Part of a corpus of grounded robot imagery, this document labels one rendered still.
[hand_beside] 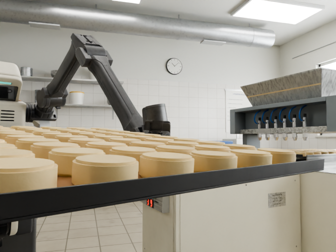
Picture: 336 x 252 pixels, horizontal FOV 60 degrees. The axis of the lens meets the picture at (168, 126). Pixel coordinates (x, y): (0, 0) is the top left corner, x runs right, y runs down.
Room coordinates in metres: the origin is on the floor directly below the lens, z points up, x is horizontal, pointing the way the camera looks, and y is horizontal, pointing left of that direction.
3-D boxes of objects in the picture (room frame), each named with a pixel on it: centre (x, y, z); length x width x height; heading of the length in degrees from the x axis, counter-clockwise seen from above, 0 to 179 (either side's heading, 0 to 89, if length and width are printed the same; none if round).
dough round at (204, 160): (0.31, -0.05, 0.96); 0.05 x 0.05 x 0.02
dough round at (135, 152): (0.31, 0.04, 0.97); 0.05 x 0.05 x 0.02
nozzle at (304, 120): (1.45, -0.68, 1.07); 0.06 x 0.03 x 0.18; 117
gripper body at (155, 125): (0.76, 0.03, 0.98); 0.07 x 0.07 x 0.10; 85
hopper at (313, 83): (1.65, -0.71, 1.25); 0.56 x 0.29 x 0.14; 27
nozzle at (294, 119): (1.51, -0.65, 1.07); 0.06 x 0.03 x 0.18; 117
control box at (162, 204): (1.25, 0.06, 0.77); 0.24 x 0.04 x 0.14; 27
